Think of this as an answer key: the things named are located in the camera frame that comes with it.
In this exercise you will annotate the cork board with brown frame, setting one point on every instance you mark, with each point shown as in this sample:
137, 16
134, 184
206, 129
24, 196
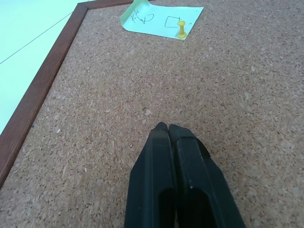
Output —
152, 99

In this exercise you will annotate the yellow pushpin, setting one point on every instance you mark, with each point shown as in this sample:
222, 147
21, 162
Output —
181, 30

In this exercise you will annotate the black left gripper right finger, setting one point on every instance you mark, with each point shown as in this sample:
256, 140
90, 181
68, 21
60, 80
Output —
197, 175

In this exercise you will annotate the green sticky note with scribbles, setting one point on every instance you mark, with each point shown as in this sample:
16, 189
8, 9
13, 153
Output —
154, 21

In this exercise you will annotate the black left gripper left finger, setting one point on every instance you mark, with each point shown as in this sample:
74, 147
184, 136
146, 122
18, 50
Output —
152, 171

